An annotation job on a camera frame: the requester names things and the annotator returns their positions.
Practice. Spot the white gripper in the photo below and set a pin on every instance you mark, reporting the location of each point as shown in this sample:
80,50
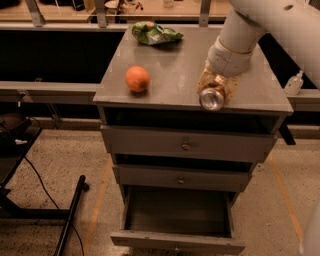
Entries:
228,62

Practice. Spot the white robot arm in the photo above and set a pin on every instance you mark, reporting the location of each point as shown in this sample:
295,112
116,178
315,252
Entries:
294,24

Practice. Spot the grey drawer cabinet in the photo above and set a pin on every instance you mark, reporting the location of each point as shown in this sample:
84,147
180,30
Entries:
259,106

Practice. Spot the grey top drawer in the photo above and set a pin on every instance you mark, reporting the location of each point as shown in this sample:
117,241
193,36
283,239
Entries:
187,144

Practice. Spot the grey middle drawer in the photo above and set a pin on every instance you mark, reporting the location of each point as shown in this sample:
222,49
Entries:
180,178

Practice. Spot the grey open bottom drawer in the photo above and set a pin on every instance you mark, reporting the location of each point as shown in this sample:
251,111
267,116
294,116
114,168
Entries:
177,219

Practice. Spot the clear sanitizer bottle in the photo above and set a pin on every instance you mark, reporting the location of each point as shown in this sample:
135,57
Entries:
294,84

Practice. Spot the orange fruit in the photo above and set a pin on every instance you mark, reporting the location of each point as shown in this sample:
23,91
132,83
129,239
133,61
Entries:
137,79

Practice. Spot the green chip bag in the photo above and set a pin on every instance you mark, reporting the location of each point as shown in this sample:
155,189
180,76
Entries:
151,33

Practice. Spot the black cart frame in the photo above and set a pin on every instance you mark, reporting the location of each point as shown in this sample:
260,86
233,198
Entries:
24,194

